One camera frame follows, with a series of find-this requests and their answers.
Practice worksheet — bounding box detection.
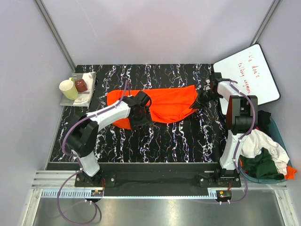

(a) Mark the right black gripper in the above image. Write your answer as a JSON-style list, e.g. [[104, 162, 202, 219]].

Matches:
[[190, 88, 220, 110]]

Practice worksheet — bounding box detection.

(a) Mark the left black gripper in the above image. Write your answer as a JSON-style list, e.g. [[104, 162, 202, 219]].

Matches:
[[129, 105, 152, 130]]

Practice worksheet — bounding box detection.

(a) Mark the orange t shirt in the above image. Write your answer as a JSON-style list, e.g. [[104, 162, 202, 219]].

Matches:
[[285, 165, 297, 180], [107, 85, 198, 130]]

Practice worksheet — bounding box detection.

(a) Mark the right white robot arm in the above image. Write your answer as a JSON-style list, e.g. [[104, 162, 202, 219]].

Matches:
[[190, 73, 258, 187]]

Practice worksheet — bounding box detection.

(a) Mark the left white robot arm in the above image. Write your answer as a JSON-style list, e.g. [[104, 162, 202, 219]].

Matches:
[[62, 91, 152, 186]]

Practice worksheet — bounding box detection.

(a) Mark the grey booklet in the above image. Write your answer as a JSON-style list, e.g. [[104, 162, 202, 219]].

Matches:
[[59, 72, 96, 107]]

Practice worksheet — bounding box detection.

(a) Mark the white whiteboard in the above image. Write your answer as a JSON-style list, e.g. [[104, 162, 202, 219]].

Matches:
[[213, 44, 281, 105]]

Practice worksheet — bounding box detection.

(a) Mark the black t shirt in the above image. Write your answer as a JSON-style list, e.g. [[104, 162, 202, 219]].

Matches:
[[257, 110, 271, 137]]

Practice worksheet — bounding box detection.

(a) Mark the white t shirt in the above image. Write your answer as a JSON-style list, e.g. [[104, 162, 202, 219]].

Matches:
[[240, 129, 290, 176]]

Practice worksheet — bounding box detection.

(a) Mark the dark red cube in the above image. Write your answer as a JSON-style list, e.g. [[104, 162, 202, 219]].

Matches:
[[75, 79, 88, 93]]

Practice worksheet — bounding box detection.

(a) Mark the cream yellow mug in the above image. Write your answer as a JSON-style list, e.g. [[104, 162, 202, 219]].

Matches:
[[59, 78, 78, 100]]

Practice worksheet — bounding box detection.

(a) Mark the teal laundry basket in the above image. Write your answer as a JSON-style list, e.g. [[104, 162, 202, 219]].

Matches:
[[239, 117, 297, 184]]

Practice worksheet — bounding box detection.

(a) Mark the dark green t shirt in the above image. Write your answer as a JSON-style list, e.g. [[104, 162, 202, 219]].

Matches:
[[239, 148, 285, 180]]

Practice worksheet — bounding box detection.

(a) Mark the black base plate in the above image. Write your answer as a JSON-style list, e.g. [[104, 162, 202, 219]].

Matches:
[[75, 162, 241, 198]]

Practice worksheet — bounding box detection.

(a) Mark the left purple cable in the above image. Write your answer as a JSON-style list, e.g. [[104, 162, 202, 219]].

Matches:
[[57, 80, 131, 223]]

